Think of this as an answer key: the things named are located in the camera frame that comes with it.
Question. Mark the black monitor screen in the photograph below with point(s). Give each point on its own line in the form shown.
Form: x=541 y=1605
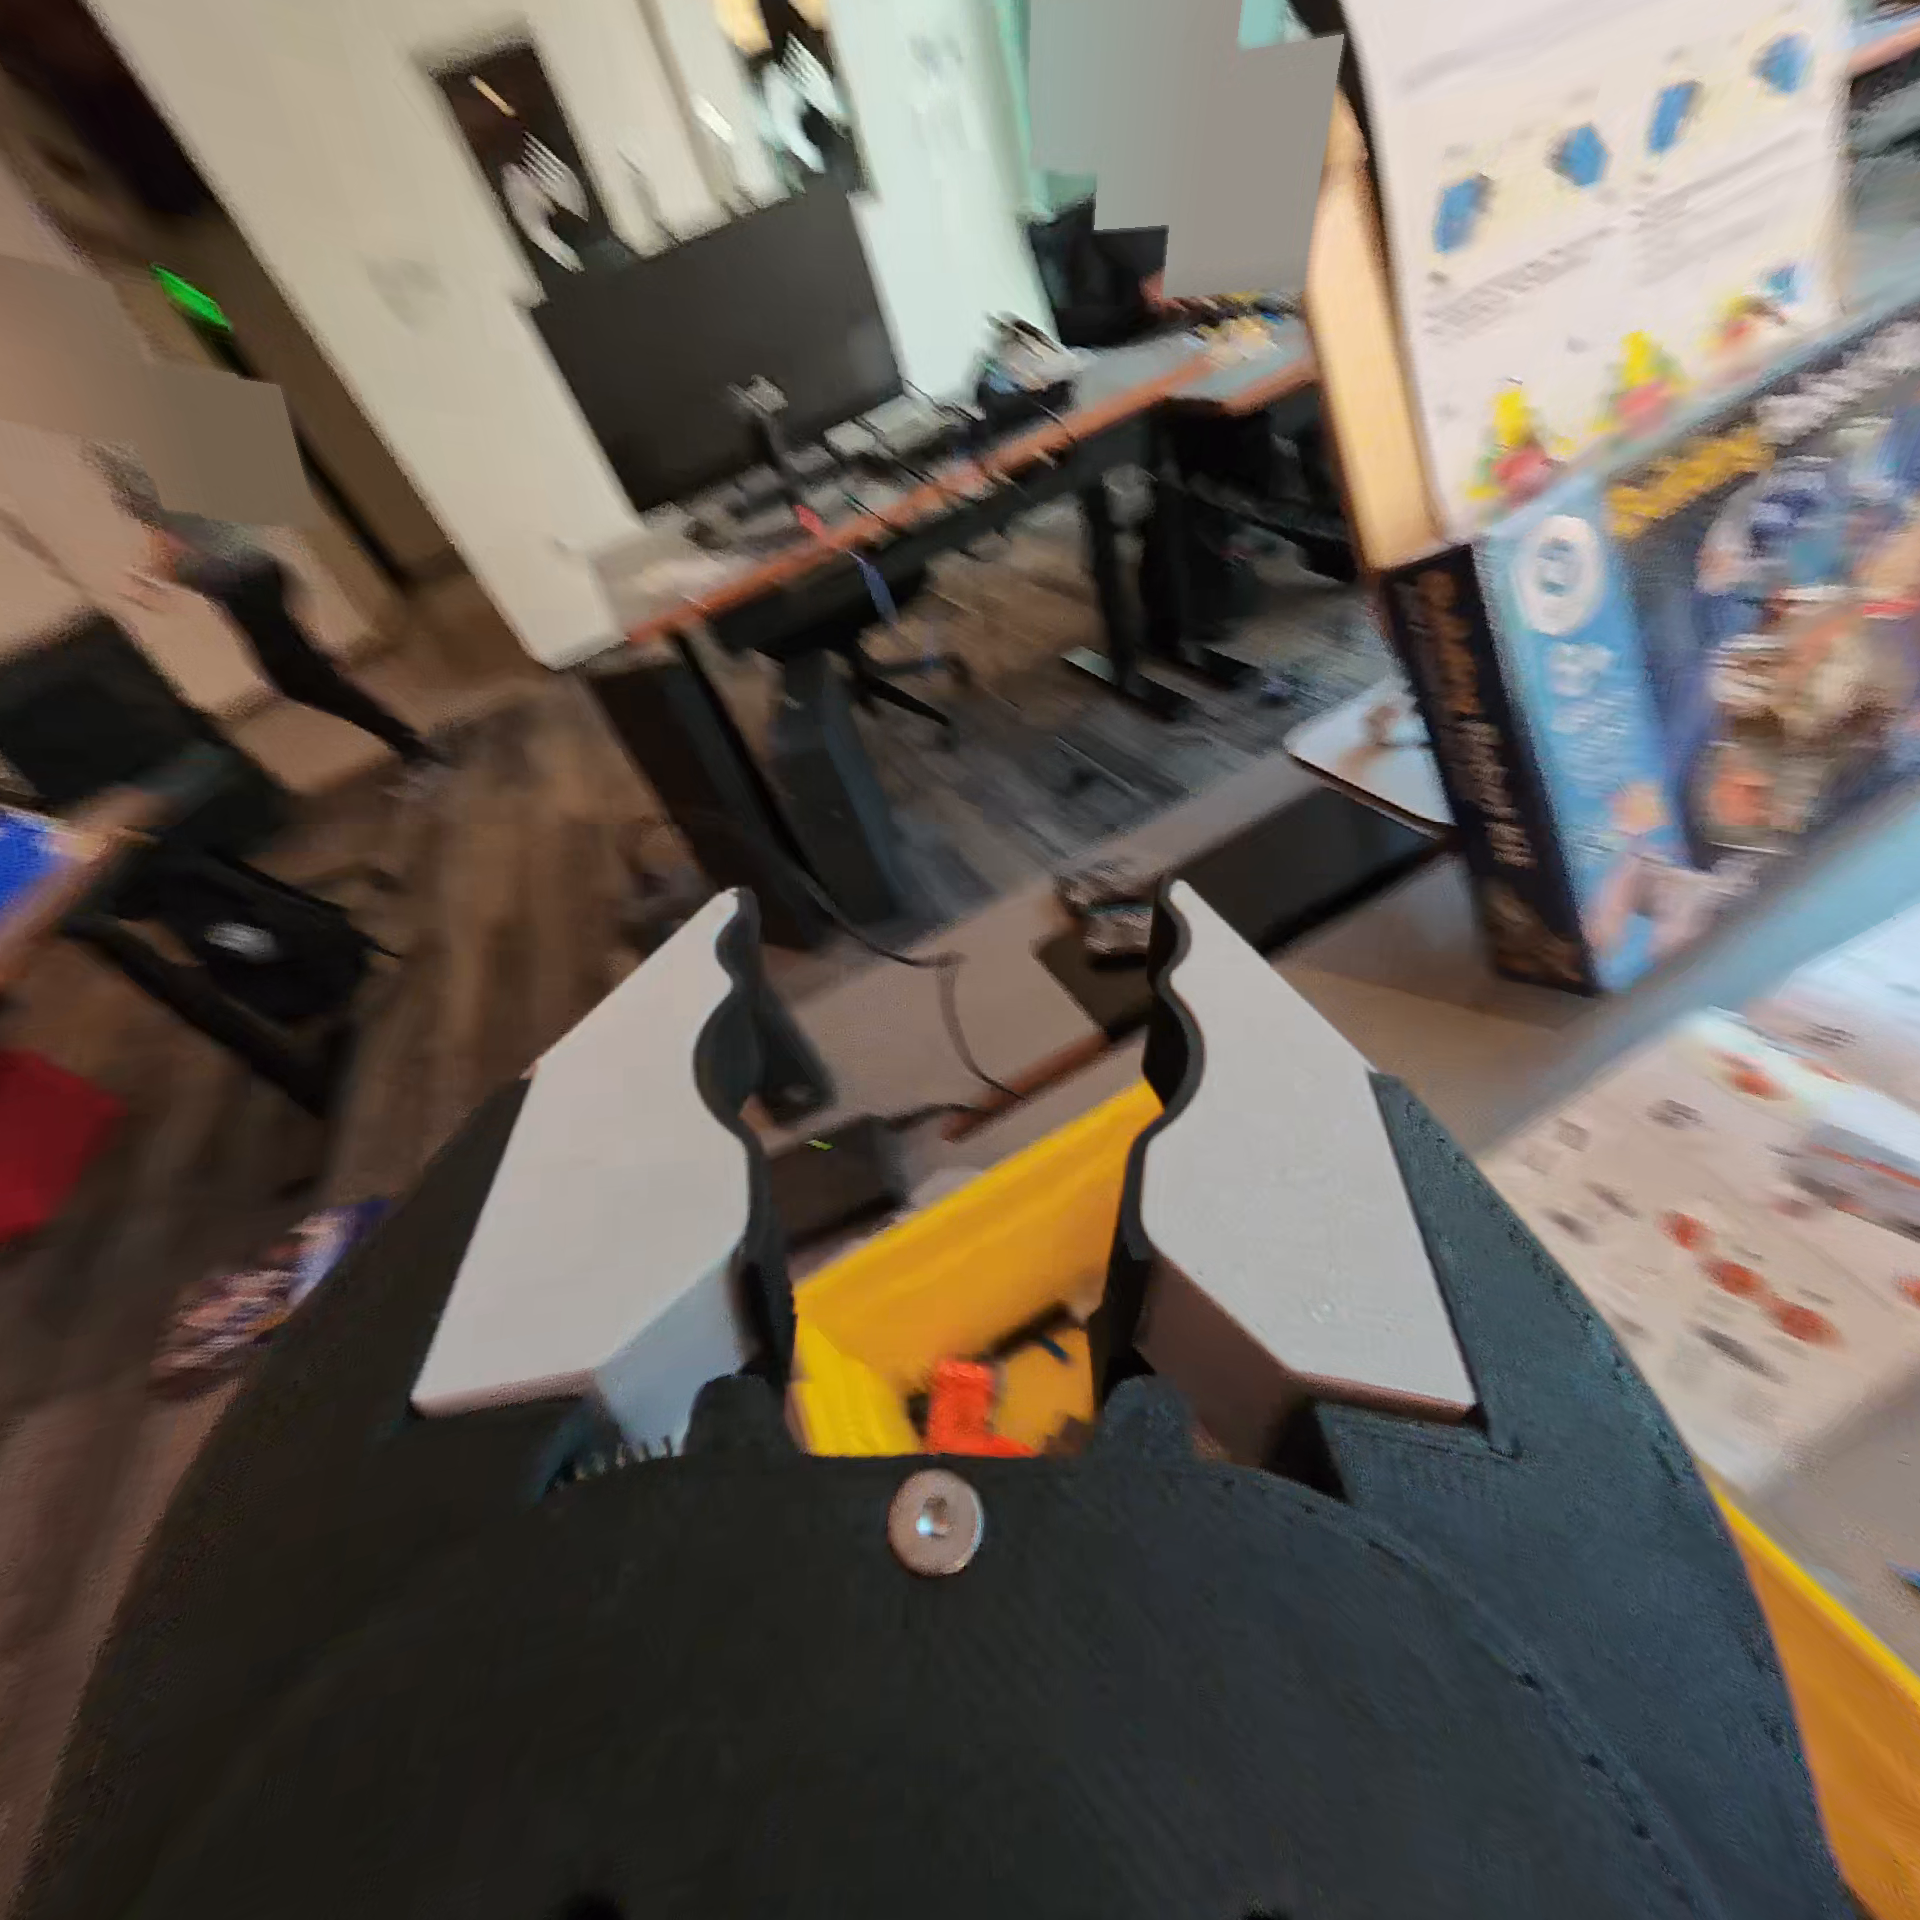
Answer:
x=705 y=344

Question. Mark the dark flat box blue edge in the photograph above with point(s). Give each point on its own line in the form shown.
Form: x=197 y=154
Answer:
x=1106 y=916

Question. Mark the small blue printed box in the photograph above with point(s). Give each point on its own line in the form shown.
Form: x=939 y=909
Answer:
x=264 y=1290

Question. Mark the black power box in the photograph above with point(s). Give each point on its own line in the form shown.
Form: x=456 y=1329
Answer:
x=833 y=1177

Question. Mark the yellow plastic bin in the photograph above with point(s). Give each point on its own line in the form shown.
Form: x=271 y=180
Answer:
x=960 y=1259

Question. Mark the pile of toy building parts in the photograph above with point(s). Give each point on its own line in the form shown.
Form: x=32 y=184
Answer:
x=968 y=1403

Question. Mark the black bag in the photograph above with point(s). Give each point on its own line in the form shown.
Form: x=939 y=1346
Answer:
x=255 y=944

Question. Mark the black office chair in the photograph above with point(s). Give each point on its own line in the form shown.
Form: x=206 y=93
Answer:
x=855 y=631

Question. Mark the grey desk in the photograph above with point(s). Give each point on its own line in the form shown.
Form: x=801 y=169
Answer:
x=1424 y=1020

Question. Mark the blue storage bin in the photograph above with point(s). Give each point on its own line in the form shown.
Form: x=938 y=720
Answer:
x=37 y=871

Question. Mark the small white table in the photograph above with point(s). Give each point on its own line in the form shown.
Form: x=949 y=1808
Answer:
x=1378 y=757

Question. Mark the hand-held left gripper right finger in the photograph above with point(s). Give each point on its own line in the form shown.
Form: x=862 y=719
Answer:
x=1290 y=1201

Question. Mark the green exit sign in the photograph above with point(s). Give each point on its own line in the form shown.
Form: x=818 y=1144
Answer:
x=191 y=297

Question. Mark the blue toy robot kit box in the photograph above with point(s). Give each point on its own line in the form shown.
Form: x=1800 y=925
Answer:
x=1590 y=720

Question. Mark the white box blue hexagon print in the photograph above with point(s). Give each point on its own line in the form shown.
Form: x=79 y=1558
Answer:
x=1621 y=224

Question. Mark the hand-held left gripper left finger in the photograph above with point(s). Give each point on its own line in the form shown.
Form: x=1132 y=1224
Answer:
x=601 y=1201

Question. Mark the orange-edged desk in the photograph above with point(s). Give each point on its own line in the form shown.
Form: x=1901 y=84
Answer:
x=960 y=494

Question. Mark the instruction booklet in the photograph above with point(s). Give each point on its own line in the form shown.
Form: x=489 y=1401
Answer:
x=1725 y=1201

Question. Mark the black desk mat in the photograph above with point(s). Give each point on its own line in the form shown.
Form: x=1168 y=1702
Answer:
x=1290 y=871

